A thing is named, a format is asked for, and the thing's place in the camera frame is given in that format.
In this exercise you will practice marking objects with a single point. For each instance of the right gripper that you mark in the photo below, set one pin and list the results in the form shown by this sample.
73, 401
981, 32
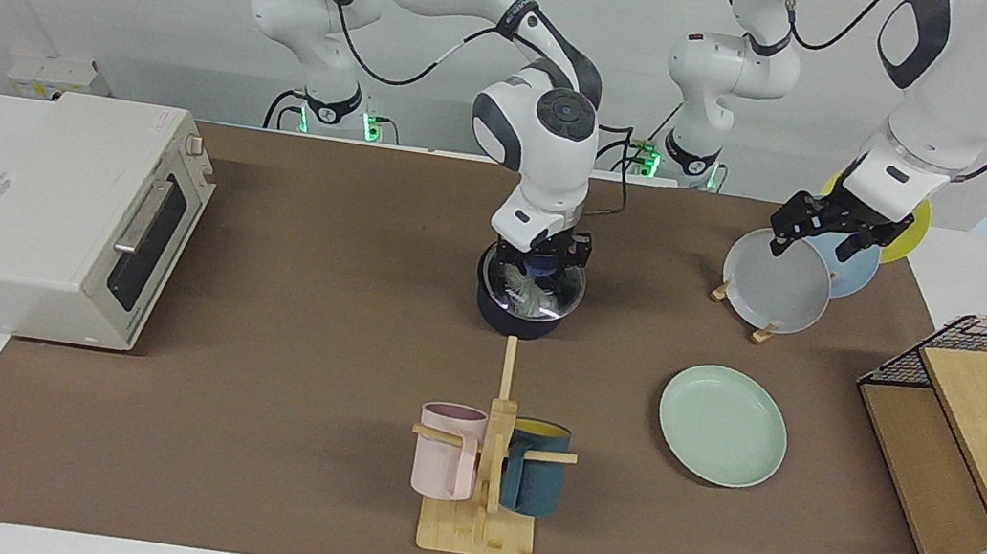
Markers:
567, 247

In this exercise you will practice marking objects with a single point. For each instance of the dark blue pot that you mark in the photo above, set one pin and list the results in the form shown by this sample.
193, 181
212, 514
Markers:
526, 320

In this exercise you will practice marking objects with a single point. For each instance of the dark teal mug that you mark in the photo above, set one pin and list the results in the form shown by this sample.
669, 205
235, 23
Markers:
534, 481

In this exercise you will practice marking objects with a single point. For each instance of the wooden shelf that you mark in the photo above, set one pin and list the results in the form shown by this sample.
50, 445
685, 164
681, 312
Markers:
975, 422

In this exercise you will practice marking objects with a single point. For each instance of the wooden mug rack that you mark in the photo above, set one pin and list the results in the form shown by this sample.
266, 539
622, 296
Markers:
477, 531

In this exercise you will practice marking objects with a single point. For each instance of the white wall box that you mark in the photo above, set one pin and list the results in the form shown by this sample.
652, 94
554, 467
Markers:
53, 75

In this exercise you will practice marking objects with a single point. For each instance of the white vermicelli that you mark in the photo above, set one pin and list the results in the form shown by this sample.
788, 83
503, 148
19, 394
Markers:
531, 298

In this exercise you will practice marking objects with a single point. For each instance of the mint green plate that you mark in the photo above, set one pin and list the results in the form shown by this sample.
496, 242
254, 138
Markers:
723, 426

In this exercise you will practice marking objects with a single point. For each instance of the white toaster oven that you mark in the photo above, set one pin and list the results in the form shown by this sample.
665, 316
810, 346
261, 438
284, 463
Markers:
29, 212

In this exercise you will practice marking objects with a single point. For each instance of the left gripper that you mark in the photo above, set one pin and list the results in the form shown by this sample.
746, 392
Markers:
867, 228

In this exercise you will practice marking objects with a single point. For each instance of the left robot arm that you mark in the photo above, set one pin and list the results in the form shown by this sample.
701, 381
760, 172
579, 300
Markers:
956, 81

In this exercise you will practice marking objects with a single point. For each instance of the grey plate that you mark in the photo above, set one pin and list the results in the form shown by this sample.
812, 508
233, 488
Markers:
777, 286

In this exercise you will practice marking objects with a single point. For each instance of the light blue plate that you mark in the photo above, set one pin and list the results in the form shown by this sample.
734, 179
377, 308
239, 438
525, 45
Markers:
854, 268

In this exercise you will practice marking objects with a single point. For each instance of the yellow plate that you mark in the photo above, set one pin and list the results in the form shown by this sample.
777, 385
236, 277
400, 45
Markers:
911, 234

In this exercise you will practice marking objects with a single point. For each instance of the wooden plate rack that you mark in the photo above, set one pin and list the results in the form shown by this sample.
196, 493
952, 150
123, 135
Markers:
764, 334

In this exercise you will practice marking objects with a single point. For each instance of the pink mug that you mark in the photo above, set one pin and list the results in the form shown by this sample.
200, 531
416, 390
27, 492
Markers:
443, 463

